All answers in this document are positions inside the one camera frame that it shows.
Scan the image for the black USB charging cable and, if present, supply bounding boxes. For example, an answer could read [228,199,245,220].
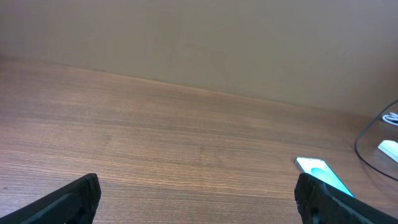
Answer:
[354,99,398,182]

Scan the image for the white power strip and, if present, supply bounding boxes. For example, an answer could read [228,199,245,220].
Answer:
[377,140,398,162]

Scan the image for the white cables at corner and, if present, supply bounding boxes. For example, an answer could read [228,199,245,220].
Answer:
[381,111,398,126]

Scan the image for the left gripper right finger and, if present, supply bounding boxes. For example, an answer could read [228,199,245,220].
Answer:
[294,173,397,224]

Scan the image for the teal screen smartphone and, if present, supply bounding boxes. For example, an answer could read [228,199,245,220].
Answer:
[294,157,354,197]

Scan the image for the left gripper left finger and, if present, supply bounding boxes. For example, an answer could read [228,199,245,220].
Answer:
[1,173,101,224]

